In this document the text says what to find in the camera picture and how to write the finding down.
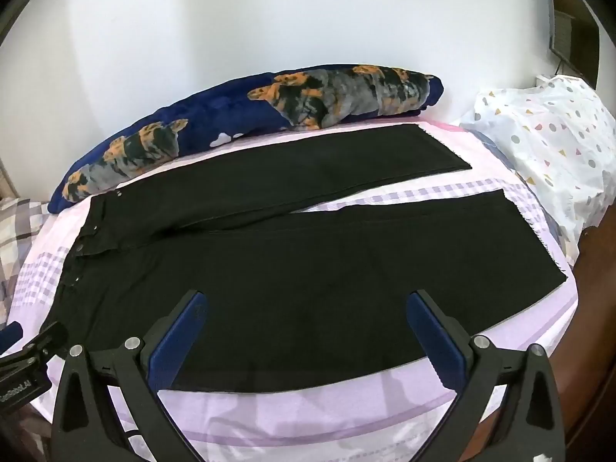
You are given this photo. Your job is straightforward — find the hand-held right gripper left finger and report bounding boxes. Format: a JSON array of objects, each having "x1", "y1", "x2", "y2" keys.
[{"x1": 50, "y1": 290, "x2": 209, "y2": 462}]

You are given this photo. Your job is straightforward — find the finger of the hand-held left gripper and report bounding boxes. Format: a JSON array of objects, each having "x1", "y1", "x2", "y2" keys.
[
  {"x1": 0, "y1": 322, "x2": 69, "y2": 365},
  {"x1": 0, "y1": 321, "x2": 24, "y2": 348}
]

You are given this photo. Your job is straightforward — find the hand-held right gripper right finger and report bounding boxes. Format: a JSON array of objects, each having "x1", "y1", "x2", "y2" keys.
[{"x1": 407, "y1": 290, "x2": 566, "y2": 462}]

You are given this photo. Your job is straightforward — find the black pants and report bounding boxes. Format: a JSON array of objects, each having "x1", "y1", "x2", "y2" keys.
[{"x1": 62, "y1": 124, "x2": 567, "y2": 392}]

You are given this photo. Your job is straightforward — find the plaid cloth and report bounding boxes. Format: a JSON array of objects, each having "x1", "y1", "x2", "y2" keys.
[{"x1": 0, "y1": 195, "x2": 54, "y2": 328}]

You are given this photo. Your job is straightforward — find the lilac checked bed sheet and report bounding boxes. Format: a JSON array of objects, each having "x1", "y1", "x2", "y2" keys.
[{"x1": 0, "y1": 118, "x2": 578, "y2": 462}]

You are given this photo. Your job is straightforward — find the white dotted pillow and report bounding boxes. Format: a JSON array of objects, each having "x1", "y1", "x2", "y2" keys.
[{"x1": 459, "y1": 74, "x2": 616, "y2": 265}]

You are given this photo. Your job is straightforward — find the blue patterned pillow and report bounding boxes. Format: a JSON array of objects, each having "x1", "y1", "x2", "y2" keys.
[{"x1": 47, "y1": 64, "x2": 444, "y2": 215}]

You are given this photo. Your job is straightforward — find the dark framed window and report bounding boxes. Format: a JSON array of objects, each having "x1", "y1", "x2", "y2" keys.
[{"x1": 549, "y1": 0, "x2": 603, "y2": 84}]

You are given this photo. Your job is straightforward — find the wooden bed frame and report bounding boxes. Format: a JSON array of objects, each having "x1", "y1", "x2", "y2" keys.
[{"x1": 544, "y1": 228, "x2": 616, "y2": 462}]

